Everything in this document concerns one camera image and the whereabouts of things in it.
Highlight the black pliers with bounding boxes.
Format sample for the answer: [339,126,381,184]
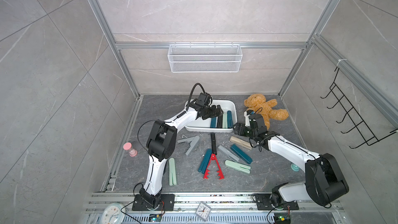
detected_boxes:
[210,133,217,155]
[217,115,223,129]

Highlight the light green pliers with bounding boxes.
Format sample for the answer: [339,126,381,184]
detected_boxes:
[169,158,177,186]
[222,113,228,129]
[225,160,251,174]

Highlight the dark teal pliers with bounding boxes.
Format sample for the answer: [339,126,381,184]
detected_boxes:
[227,111,234,129]

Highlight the grey pliers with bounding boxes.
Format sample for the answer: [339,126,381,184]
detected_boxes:
[177,135,200,156]
[218,145,239,162]

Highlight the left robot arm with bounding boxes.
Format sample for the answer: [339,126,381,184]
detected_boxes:
[139,92,223,209]

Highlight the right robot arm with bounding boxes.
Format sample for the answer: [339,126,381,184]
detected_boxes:
[233,114,349,208]

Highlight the beige wooden pliers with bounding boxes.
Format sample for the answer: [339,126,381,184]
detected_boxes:
[230,136,252,150]

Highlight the white storage box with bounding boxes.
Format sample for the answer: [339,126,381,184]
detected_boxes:
[185,99,237,133]

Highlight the dark teal pliers floor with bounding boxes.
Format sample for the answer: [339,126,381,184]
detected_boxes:
[230,144,253,164]

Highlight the grey open pliers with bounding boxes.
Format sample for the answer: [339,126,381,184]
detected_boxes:
[177,135,200,156]

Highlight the red open pliers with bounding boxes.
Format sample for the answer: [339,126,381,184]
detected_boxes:
[203,154,224,180]

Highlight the brown teddy bear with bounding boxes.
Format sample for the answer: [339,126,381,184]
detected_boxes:
[244,94,289,130]

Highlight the green sand timer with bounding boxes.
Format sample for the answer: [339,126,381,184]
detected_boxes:
[291,163,300,172]

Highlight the pink sand timer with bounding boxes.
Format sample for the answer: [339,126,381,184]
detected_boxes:
[123,142,138,157]

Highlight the small square clock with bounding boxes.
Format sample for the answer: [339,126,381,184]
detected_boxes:
[195,202,211,221]

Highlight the round white clock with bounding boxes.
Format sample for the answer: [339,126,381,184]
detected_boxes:
[99,203,125,224]

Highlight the black corrugated cable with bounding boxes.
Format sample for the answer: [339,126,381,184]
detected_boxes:
[186,82,206,111]

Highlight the white wire mesh basket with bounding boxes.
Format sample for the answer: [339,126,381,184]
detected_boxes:
[167,44,243,73]

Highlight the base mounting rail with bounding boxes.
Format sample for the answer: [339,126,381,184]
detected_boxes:
[80,192,350,224]

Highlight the black wall hook rack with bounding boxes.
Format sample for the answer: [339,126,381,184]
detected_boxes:
[320,67,398,149]

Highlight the aluminium frame rail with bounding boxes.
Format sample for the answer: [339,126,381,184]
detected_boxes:
[88,0,140,99]

